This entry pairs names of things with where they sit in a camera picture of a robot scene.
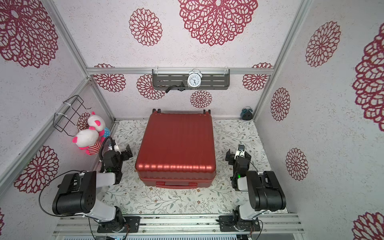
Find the lower white pink plush toy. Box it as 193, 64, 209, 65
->
72, 129, 102, 156

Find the black strap on shelf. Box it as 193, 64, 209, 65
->
165, 80, 187, 94

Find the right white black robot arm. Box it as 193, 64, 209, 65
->
218, 145, 286, 232

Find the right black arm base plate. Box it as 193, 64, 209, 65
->
217, 215, 261, 232

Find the grey metal wall shelf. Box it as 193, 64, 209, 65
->
152, 69, 230, 93

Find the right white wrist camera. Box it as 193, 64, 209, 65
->
235, 145, 247, 160

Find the white pink plush toy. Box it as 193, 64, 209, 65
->
87, 112, 111, 138
72, 129, 102, 156

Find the upper white pink plush toy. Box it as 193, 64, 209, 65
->
87, 112, 111, 138

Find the red hard-shell suitcase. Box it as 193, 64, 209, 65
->
135, 109, 216, 190

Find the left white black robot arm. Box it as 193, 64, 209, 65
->
52, 145, 133, 233

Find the small teal black device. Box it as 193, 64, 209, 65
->
241, 106, 254, 121

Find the floral patterned table mat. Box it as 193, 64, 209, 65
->
98, 119, 271, 215

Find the white alarm clock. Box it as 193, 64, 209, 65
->
187, 70, 203, 88

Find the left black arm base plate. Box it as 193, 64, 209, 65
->
97, 216, 141, 234

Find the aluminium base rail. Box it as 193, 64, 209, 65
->
52, 214, 305, 240

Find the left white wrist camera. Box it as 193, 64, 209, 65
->
109, 140, 121, 153

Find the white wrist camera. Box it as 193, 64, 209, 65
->
109, 140, 121, 153
235, 145, 247, 160

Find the black wire wall basket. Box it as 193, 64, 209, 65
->
52, 95, 92, 137

